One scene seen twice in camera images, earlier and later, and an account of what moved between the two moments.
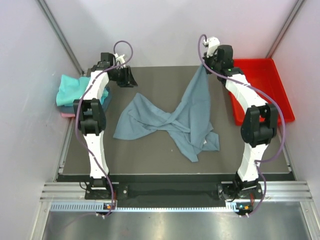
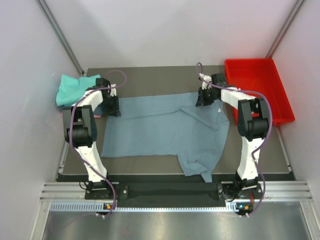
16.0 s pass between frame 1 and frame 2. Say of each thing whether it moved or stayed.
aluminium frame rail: stayed
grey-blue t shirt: moved
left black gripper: moved
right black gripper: moved
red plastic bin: stayed
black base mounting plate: stayed
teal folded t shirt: stayed
